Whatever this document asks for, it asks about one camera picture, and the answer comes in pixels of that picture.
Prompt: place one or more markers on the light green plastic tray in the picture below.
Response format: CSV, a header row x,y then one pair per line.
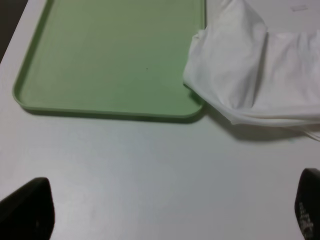
x,y
111,58

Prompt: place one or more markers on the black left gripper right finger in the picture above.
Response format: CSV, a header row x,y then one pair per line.
x,y
307,204

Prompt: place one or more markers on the white short sleeve t-shirt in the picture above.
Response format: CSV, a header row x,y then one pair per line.
x,y
253,76

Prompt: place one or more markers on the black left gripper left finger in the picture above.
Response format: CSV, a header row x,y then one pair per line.
x,y
28,213

